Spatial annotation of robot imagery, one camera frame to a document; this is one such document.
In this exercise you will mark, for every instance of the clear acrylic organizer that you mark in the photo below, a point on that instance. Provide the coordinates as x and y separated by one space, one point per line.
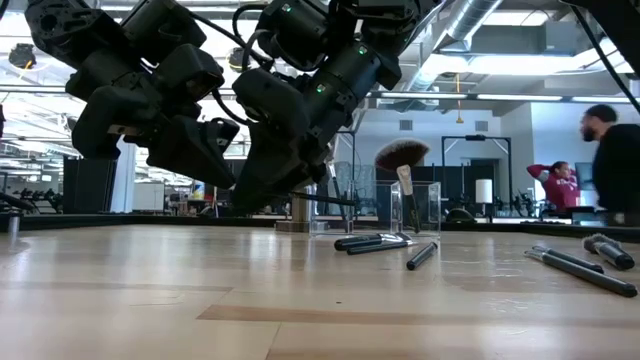
437 210

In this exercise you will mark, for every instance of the yellow-label wipes canister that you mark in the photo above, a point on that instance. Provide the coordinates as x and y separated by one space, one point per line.
198 191

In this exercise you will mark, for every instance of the black ceiling device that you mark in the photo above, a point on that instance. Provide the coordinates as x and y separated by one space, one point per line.
239 60
22 56

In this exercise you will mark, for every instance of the wall screen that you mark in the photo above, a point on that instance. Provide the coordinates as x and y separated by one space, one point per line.
586 172

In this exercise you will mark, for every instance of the black table frame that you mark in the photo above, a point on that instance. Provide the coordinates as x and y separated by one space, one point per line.
100 220

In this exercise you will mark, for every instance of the black stand frame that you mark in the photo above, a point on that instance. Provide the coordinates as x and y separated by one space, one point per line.
475 138

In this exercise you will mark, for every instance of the white cylinder lamp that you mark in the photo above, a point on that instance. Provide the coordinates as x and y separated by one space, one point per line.
483 191

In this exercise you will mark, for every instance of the black panel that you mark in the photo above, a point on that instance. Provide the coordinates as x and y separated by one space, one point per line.
90 187

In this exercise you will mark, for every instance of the silver slanted ventilation duct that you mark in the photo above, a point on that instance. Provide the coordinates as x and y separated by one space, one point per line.
470 15

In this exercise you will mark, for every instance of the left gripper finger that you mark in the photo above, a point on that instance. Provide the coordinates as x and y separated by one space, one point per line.
115 120
195 150

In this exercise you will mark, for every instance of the fluffy grey-head makeup brush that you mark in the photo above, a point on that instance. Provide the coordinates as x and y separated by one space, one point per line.
612 254

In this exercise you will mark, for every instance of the grey metal post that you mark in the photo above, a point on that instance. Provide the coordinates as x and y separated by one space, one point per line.
13 225

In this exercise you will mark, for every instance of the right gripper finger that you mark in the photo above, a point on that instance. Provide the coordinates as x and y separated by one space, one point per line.
265 187
314 174

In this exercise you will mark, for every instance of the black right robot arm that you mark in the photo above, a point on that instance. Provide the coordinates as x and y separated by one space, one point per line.
350 65

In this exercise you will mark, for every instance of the fan makeup brush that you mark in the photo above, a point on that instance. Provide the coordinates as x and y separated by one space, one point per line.
402 152

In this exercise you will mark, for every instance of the black eyeliner pen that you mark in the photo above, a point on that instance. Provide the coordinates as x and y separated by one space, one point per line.
421 256

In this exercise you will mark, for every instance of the standing person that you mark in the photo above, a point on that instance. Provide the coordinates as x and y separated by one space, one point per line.
617 165

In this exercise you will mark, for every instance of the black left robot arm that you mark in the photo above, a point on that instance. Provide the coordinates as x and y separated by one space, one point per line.
75 30

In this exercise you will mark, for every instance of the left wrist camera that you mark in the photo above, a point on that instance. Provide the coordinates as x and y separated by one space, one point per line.
190 75

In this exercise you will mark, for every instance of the seated person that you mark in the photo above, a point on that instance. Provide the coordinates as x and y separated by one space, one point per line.
557 190

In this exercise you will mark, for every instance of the long light bar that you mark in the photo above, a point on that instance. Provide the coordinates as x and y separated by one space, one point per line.
500 97

